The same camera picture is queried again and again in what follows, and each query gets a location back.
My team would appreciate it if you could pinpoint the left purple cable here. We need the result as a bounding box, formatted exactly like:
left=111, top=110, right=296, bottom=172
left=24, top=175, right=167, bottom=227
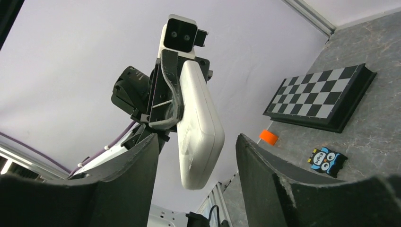
left=0, top=120, right=139, bottom=176

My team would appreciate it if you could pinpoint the black white checkerboard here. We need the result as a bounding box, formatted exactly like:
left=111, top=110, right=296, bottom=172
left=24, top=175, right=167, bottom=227
left=263, top=63, right=377, bottom=133

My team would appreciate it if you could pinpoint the grey white remote control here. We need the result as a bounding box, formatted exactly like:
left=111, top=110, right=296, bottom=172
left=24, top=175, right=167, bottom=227
left=177, top=61, right=225, bottom=190

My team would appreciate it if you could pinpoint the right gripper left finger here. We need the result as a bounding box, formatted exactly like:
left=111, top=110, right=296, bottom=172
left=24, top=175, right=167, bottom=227
left=0, top=134, right=159, bottom=227

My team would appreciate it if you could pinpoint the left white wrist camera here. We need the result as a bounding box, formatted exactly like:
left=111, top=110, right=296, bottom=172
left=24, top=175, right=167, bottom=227
left=157, top=14, right=209, bottom=60

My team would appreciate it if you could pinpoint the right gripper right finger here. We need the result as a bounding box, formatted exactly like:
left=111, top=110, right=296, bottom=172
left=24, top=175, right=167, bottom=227
left=235, top=134, right=401, bottom=227

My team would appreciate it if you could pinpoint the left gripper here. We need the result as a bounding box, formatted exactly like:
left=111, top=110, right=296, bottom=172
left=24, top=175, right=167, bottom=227
left=147, top=49, right=212, bottom=132

